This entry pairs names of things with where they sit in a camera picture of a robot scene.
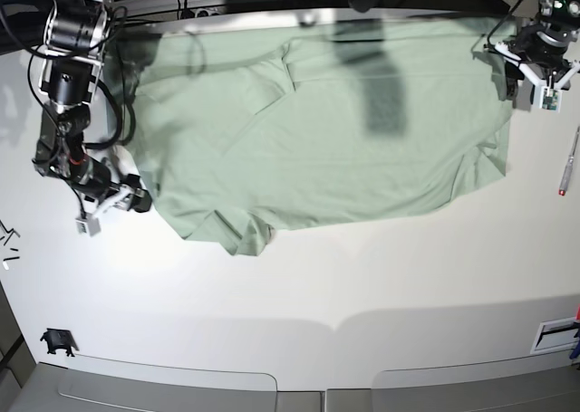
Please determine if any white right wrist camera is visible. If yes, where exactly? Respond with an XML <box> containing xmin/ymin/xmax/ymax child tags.
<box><xmin>75</xmin><ymin>216</ymin><xmax>101</xmax><ymax>237</ymax></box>

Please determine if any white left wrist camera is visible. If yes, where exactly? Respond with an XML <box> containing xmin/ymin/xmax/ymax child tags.
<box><xmin>539</xmin><ymin>87</ymin><xmax>561</xmax><ymax>112</ymax></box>

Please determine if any black hex key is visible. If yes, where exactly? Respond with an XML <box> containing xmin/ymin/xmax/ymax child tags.
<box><xmin>0</xmin><ymin>221</ymin><xmax>21</xmax><ymax>246</ymax></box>

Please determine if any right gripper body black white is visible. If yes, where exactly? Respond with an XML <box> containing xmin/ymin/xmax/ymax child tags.
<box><xmin>72</xmin><ymin>158</ymin><xmax>133</xmax><ymax>211</ymax></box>

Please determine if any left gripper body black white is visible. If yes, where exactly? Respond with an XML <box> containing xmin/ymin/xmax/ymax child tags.
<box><xmin>493</xmin><ymin>24</ymin><xmax>579</xmax><ymax>91</ymax></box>

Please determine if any black and white bit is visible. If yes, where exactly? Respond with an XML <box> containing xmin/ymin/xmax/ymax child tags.
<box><xmin>2</xmin><ymin>256</ymin><xmax>20</xmax><ymax>271</ymax></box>

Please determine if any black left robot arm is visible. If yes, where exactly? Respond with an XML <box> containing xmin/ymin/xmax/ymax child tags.
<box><xmin>485</xmin><ymin>0</ymin><xmax>579</xmax><ymax>111</ymax></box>

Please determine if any clear handled screwdriver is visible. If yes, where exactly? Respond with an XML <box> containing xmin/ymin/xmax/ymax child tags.
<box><xmin>558</xmin><ymin>126</ymin><xmax>580</xmax><ymax>196</ymax></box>

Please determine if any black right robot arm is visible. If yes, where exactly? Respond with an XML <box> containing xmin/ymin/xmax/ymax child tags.
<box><xmin>32</xmin><ymin>0</ymin><xmax>151</xmax><ymax>213</ymax></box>

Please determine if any light green T-shirt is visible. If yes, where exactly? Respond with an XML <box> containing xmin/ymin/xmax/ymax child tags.
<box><xmin>120</xmin><ymin>17</ymin><xmax>512</xmax><ymax>256</ymax></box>

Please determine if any black clamp bracket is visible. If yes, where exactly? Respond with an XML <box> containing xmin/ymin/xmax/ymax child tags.
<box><xmin>40</xmin><ymin>329</ymin><xmax>78</xmax><ymax>357</ymax></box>

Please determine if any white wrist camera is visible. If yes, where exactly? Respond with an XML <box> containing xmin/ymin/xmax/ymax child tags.
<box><xmin>75</xmin><ymin>216</ymin><xmax>101</xmax><ymax>237</ymax></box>
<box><xmin>539</xmin><ymin>87</ymin><xmax>561</xmax><ymax>112</ymax></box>

